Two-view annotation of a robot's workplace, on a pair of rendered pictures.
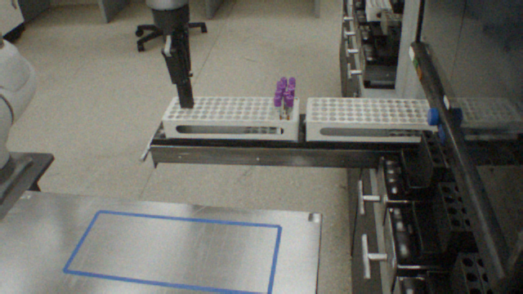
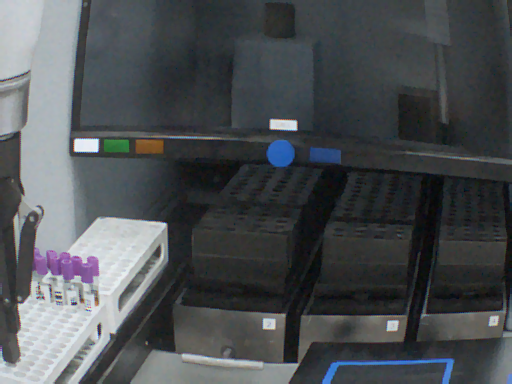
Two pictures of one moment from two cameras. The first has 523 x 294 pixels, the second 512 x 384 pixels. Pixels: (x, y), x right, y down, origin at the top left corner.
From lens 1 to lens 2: 1.28 m
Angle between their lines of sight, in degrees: 80
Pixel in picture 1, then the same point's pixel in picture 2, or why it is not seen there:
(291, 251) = (385, 355)
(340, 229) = not seen: outside the picture
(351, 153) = (148, 324)
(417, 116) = (129, 237)
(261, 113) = (61, 319)
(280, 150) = (119, 361)
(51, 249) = not seen: outside the picture
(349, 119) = (113, 274)
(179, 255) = not seen: outside the picture
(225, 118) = (64, 344)
